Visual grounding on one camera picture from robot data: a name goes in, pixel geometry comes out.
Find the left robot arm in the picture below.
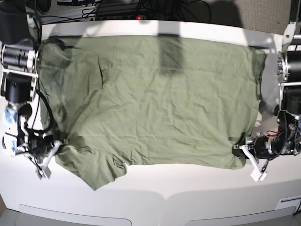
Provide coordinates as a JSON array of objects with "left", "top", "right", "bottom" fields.
[{"left": 232, "top": 0, "right": 301, "bottom": 161}]

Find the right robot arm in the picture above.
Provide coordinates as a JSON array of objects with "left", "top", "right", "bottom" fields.
[{"left": 0, "top": 0, "right": 63, "bottom": 164}]

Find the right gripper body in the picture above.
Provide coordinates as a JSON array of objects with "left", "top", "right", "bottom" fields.
[{"left": 14, "top": 135, "right": 63, "bottom": 162}]

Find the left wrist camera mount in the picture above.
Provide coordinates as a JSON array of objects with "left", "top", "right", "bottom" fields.
[{"left": 233, "top": 145, "right": 269, "bottom": 182}]

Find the green T-shirt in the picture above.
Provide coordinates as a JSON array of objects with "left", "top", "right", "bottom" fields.
[{"left": 40, "top": 36, "right": 266, "bottom": 190}]

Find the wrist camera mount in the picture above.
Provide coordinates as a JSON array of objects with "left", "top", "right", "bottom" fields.
[
  {"left": 233, "top": 145, "right": 269, "bottom": 182},
  {"left": 25, "top": 138, "right": 69, "bottom": 181}
]

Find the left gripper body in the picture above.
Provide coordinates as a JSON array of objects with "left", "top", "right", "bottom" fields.
[{"left": 246, "top": 133, "right": 294, "bottom": 160}]

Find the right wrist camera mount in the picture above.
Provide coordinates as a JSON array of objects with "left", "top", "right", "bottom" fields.
[{"left": 25, "top": 138, "right": 69, "bottom": 181}]

